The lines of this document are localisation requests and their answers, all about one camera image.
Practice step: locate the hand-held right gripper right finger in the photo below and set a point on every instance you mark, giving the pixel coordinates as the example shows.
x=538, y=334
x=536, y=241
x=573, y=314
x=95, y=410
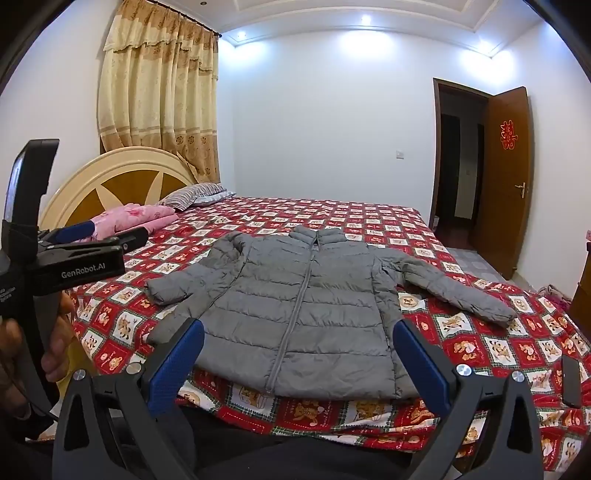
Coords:
x=425, y=364

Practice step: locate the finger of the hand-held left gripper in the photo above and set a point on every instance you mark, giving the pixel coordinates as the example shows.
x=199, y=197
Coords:
x=74, y=230
x=131, y=239

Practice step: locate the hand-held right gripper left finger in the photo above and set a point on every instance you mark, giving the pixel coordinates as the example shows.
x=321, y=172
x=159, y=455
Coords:
x=173, y=369

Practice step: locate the grey puffer jacket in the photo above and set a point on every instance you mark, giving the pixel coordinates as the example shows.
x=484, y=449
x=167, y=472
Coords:
x=300, y=323

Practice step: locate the person's left hand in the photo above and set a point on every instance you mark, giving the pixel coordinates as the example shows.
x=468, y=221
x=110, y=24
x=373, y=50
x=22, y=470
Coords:
x=62, y=346

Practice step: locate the pink folded blanket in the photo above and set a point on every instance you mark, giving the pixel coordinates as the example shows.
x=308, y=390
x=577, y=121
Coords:
x=138, y=214

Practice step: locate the red printed bedspread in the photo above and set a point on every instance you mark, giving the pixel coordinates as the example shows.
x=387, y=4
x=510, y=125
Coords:
x=485, y=346

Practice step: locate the striped pillow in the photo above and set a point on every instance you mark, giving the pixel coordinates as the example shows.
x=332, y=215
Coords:
x=184, y=196

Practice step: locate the cream wooden headboard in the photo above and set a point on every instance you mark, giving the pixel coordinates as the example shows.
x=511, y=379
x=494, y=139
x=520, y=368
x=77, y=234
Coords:
x=138, y=159

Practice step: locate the light floral pillow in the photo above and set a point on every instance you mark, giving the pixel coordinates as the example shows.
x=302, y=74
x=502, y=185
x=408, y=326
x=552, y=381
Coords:
x=217, y=198

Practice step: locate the black phone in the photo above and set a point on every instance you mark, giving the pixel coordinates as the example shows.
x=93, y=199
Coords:
x=571, y=383

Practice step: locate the beige patterned curtain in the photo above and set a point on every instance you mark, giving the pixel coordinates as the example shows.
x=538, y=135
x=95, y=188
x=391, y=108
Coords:
x=157, y=92

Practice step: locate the brown wooden furniture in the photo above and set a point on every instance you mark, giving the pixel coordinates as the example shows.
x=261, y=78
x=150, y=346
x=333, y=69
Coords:
x=582, y=300

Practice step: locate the brown wooden door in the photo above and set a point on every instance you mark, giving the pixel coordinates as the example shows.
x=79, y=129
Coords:
x=501, y=207

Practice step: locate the dark curtain rod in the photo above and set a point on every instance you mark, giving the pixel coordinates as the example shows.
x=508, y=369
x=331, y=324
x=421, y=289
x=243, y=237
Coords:
x=203, y=26

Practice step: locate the red door decoration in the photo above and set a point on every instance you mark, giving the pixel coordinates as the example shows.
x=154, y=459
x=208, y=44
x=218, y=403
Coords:
x=508, y=135

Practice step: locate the dark door frame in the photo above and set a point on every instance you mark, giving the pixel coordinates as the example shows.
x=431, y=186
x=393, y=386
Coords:
x=436, y=161

